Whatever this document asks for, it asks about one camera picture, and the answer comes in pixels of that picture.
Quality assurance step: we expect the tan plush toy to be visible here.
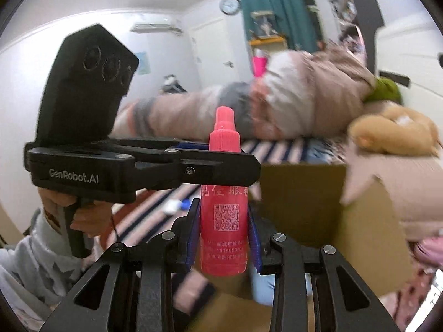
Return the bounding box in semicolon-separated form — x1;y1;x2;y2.
348;105;440;157

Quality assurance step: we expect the brown cardboard box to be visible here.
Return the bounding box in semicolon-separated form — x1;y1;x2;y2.
186;151;443;332

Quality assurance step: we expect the green plush toy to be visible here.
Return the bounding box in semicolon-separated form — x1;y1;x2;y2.
364;77;403;104

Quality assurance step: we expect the teal curtain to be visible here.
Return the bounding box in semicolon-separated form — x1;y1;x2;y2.
240;0;318;53

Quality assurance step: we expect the rolled pink grey quilt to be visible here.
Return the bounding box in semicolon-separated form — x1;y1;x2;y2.
110;46;377;141

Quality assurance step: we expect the round wall clock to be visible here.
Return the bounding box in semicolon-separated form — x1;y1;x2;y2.
219;0;241;16

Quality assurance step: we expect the white bed headboard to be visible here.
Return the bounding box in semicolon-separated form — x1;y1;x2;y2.
375;12;442;128

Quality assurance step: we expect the grey sleeve forearm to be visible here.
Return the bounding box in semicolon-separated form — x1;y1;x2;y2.
1;208;84;306

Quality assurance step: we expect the magenta water bottle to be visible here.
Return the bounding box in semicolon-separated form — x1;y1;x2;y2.
252;50;268;78

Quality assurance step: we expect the light blue box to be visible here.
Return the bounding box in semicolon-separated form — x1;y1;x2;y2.
249;265;275;307

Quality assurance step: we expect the pink clothes pile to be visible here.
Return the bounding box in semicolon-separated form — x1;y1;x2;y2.
381;236;442;331

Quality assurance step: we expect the pink spray bottle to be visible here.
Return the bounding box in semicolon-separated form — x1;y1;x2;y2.
200;107;248;277

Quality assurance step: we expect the white air conditioner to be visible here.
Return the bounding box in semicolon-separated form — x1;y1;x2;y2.
131;23;183;35

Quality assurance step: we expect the person left hand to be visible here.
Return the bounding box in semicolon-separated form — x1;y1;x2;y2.
38;187;113;238

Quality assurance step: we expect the white door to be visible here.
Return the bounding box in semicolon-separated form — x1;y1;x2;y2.
191;19;235;88

